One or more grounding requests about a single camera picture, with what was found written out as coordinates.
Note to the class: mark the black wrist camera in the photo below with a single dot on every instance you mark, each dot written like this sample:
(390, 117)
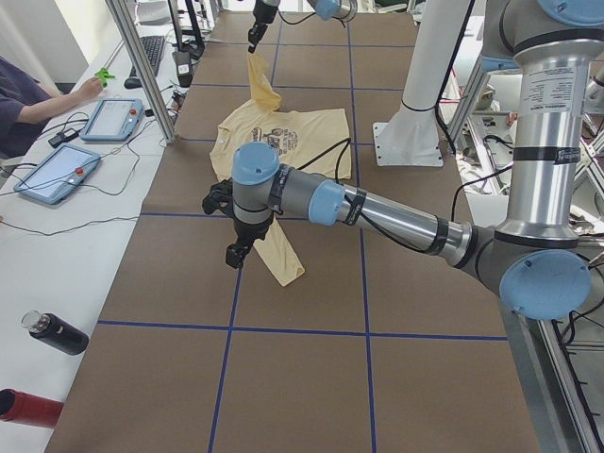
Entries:
(220, 198)

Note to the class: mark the blue teach pendant near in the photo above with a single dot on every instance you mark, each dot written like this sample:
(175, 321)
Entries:
(58, 175)

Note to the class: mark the cream long-sleeve graphic shirt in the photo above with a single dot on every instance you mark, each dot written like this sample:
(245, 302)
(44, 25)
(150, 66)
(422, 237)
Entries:
(298, 137)

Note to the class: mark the aluminium frame post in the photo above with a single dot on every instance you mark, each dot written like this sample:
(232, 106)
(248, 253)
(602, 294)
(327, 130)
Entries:
(139, 60)

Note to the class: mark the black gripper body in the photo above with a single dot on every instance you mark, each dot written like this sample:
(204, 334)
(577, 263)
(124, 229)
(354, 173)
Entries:
(246, 229)
(260, 12)

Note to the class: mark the green plastic toy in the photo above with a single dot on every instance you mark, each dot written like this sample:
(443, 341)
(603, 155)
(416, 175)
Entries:
(104, 76)

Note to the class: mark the blue teach pendant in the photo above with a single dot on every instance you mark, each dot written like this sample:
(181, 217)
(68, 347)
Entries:
(113, 120)
(58, 175)

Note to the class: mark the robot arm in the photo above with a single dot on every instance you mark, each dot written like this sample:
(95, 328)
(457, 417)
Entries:
(265, 12)
(530, 261)

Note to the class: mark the person's forearm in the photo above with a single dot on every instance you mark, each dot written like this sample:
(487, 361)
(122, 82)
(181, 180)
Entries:
(49, 108)

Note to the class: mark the blue teach pendant far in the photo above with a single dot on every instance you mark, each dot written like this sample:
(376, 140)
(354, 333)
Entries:
(113, 120)

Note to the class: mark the black keyboard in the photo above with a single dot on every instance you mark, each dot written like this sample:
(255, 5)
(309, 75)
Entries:
(153, 47)

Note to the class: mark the black computer mouse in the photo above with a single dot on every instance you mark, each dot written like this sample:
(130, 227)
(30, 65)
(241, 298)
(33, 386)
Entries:
(132, 83)

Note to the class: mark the red water bottle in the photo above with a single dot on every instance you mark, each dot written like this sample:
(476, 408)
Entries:
(28, 409)

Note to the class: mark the black water bottle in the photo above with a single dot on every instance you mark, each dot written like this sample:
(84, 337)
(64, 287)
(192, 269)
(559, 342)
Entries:
(54, 331)

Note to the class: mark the person's hand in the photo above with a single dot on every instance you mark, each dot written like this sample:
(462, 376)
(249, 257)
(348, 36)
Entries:
(89, 89)

